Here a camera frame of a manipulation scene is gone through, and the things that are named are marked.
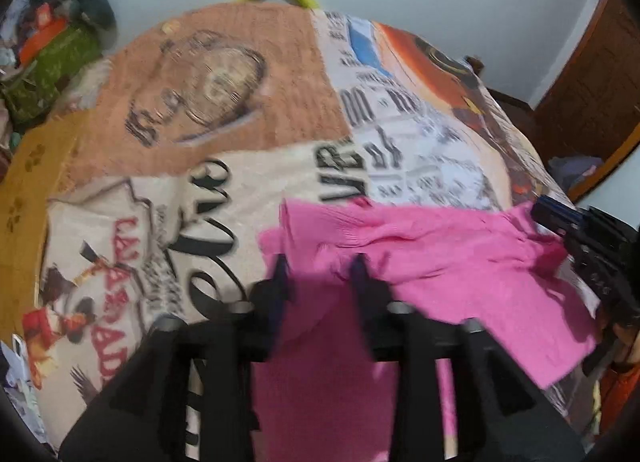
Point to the white patterned cloth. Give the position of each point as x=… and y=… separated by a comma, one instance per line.
x=20, y=392

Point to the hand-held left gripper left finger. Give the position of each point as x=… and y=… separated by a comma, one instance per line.
x=280, y=292

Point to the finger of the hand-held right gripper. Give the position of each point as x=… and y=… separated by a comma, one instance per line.
x=550, y=222
x=560, y=208

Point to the printed blanket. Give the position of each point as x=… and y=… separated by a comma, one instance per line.
x=250, y=116

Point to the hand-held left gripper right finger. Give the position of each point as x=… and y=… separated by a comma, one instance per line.
x=361, y=284

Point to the mustard paw-print sheet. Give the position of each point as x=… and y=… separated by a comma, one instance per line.
x=30, y=192

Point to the wooden furniture frame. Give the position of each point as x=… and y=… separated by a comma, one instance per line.
x=615, y=161

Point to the pink knit sweater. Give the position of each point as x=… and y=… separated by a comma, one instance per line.
x=450, y=267

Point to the wooden bedpost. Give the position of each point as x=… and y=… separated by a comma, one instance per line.
x=475, y=66

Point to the grey blue cloth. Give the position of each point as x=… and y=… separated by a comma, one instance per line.
x=575, y=171

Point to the green bag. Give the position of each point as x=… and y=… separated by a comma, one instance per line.
x=50, y=66

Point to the person's right forearm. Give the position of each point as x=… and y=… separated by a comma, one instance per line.
x=620, y=392

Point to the wooden door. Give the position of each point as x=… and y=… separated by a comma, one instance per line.
x=590, y=91

